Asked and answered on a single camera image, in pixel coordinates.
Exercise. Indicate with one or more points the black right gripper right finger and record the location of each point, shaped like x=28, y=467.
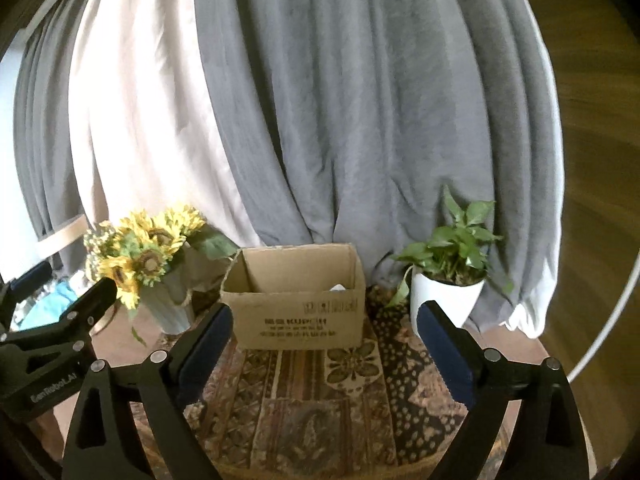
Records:
x=547, y=441

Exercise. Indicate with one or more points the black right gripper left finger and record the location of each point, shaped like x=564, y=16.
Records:
x=103, y=442

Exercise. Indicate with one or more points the brown cardboard box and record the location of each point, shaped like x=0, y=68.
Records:
x=280, y=297

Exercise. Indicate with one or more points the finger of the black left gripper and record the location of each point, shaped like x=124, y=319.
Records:
x=20, y=288
x=77, y=320

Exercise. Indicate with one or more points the sunflower bouquet in grey vase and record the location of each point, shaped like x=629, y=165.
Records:
x=160, y=259

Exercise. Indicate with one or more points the blue cloth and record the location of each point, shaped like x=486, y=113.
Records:
x=48, y=308

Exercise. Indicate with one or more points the white pot green plant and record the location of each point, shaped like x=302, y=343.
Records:
x=452, y=266

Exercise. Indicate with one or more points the patterned oriental rug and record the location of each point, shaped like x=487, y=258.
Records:
x=381, y=411

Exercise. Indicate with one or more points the grey curtain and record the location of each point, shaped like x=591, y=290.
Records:
x=343, y=120

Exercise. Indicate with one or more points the white sheer curtain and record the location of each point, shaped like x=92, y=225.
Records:
x=143, y=131

